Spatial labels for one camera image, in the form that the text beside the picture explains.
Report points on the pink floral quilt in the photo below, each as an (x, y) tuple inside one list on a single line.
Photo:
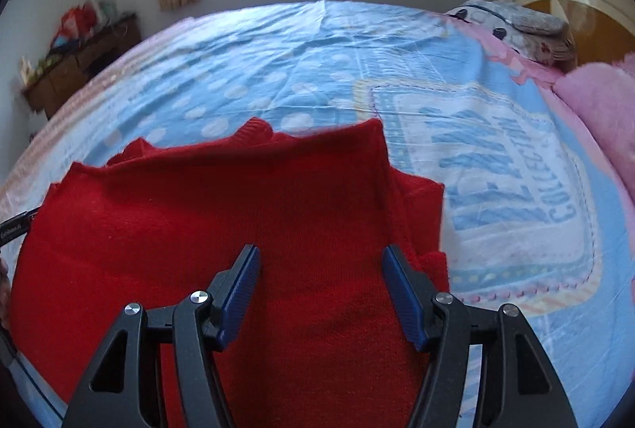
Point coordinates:
[(605, 110)]

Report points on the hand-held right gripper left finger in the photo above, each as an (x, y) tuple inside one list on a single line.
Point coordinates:
[(240, 294)]

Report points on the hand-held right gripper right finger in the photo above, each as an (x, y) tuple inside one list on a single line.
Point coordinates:
[(404, 304)]

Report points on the red knitted sweater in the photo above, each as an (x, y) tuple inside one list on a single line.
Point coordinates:
[(198, 219)]

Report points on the blue pink printed bed sheet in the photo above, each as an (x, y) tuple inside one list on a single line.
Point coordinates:
[(307, 60)]

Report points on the white printed card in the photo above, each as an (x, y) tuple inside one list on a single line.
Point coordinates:
[(28, 71)]

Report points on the grey floral pillow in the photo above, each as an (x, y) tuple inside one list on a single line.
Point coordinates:
[(531, 18)]

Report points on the brown wooden desk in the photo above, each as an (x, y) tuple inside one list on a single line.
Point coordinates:
[(74, 70)]

